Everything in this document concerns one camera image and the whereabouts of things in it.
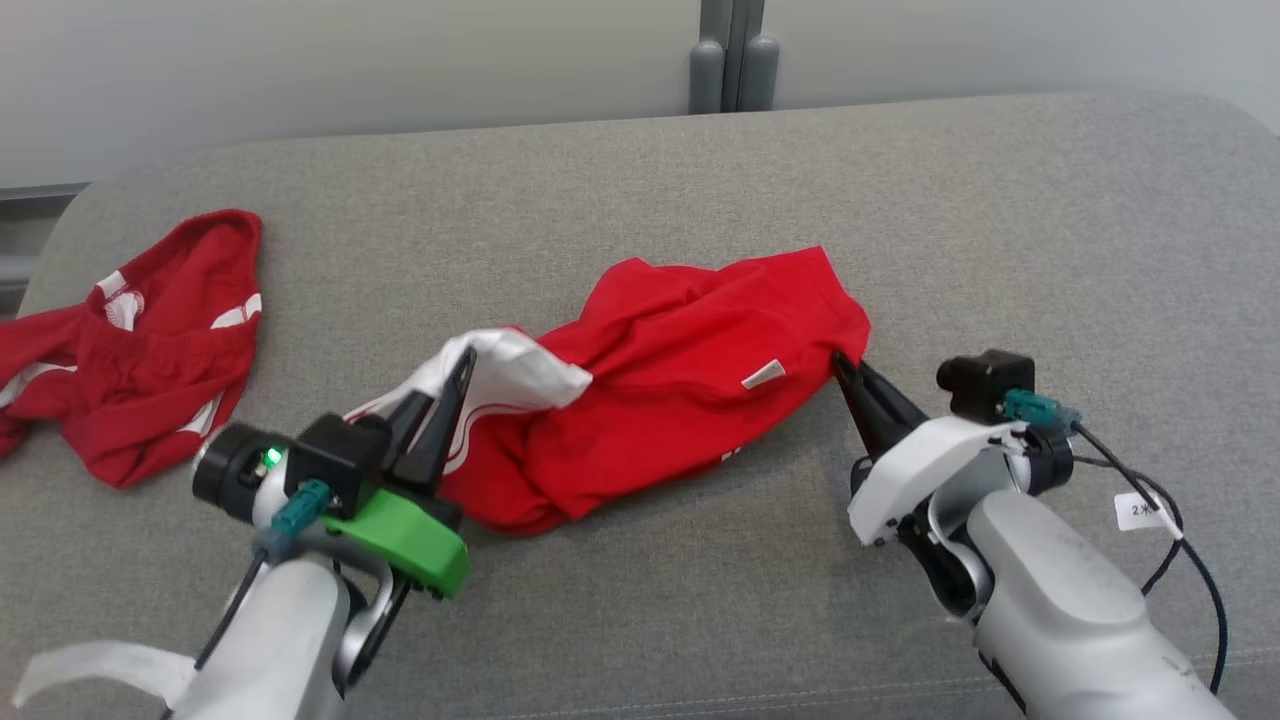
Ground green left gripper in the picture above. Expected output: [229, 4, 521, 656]
[321, 346, 479, 600]

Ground red basketball jersey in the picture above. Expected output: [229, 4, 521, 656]
[344, 244, 872, 539]

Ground grey double partition post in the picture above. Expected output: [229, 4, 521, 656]
[687, 0, 782, 115]

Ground white strap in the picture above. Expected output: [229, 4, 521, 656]
[11, 639, 198, 712]

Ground red shorts with white stripes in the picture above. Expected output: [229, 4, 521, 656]
[0, 207, 265, 490]

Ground white cable label tag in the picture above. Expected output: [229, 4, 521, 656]
[1113, 491, 1183, 538]

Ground left teal plug cable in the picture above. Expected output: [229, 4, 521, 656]
[194, 479, 334, 673]

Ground right teal plug black cable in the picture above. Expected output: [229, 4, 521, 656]
[1002, 389, 1230, 697]

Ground grey partition base rail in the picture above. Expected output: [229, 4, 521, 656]
[0, 182, 90, 301]

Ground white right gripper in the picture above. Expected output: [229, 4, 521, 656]
[831, 351, 1032, 547]

